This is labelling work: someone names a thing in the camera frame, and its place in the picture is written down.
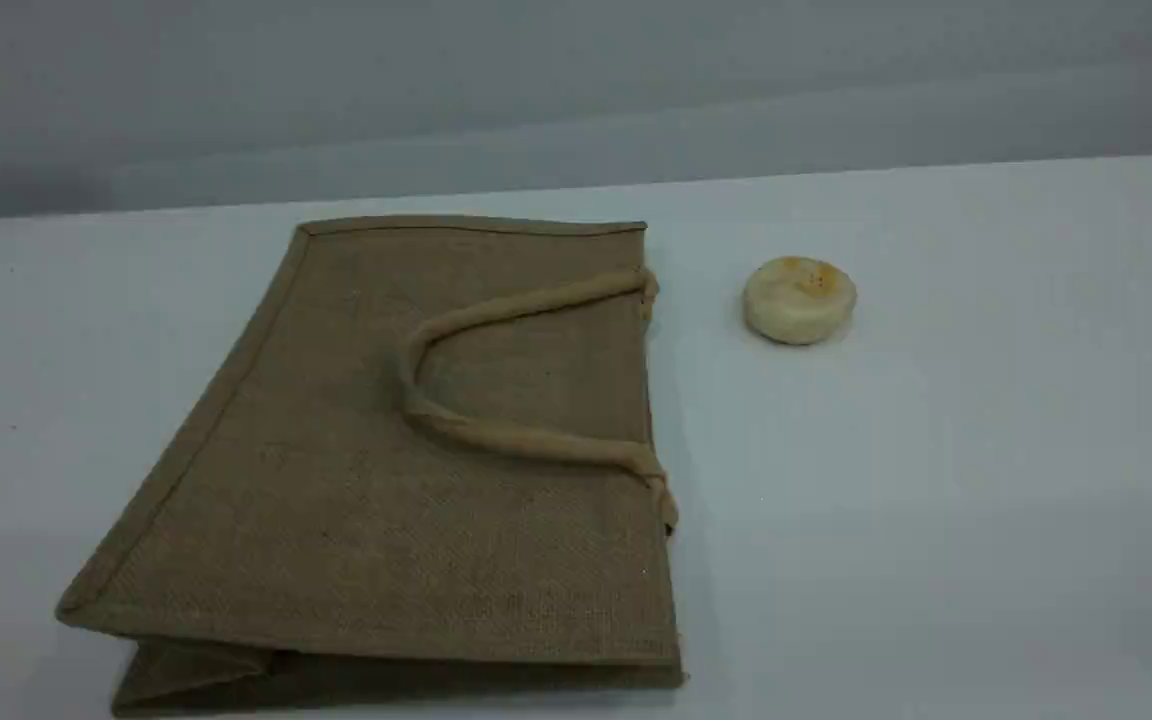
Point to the round egg yolk pastry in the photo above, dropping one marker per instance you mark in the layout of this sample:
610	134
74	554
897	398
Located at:
798	300

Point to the brown jute tote bag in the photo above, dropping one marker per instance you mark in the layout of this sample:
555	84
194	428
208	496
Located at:
386	480

